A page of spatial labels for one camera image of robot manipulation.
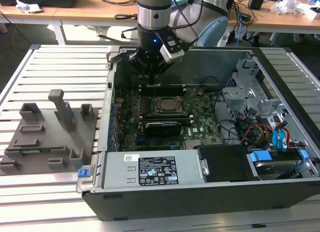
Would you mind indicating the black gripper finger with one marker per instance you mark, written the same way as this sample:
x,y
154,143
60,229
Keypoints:
x,y
165,68
135,59

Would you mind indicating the silver CPU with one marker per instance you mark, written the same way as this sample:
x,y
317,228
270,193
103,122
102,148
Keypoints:
x,y
170,104

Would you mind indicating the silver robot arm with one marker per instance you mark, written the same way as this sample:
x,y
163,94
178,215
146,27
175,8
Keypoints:
x,y
153,2

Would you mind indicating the CPU socket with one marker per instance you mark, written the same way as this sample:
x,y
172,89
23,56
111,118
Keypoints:
x,y
157,102

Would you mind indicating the black RAM slots with clips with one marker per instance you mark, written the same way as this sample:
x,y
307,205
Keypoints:
x,y
170,90
165,118

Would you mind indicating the black graphics card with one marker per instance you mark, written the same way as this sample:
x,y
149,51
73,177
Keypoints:
x,y
162,129

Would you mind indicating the green motherboard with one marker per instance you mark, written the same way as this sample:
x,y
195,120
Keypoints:
x,y
207,117

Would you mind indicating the long wooden desk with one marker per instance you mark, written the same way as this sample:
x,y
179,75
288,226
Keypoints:
x,y
85,13

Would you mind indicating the metal drive cage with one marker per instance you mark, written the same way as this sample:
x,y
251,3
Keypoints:
x,y
240,94

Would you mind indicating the silver chipset heatsink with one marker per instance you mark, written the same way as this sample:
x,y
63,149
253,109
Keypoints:
x,y
192,144

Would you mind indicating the grey parts rack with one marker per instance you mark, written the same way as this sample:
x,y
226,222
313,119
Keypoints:
x,y
82,137

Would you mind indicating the small black box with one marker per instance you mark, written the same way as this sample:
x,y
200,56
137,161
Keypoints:
x,y
256,2

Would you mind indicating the silver power supply with label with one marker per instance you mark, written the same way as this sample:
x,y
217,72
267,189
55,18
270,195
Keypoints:
x,y
120,172

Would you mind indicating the crumpled white paper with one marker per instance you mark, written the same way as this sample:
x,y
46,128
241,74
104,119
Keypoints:
x,y
27,7

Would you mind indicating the blue case latch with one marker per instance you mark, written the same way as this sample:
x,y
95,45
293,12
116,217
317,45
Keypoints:
x,y
83,173

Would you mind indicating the green RAM stick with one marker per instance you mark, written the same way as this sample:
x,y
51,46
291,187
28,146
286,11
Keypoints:
x,y
46,150

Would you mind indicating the blue disk carrier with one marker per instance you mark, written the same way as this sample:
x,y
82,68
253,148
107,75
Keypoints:
x,y
261,156

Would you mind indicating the clear plastic bags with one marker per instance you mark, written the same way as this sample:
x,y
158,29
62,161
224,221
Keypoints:
x,y
285,5

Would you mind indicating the black open PC case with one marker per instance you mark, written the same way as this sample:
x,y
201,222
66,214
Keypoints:
x,y
200,202

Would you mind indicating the silver hard disk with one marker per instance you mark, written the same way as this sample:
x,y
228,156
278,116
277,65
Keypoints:
x,y
272,168

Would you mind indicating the white cardboard box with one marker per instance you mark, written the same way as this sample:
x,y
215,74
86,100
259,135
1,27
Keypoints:
x,y
308,13

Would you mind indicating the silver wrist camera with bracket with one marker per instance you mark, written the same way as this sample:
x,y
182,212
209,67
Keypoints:
x,y
171,55

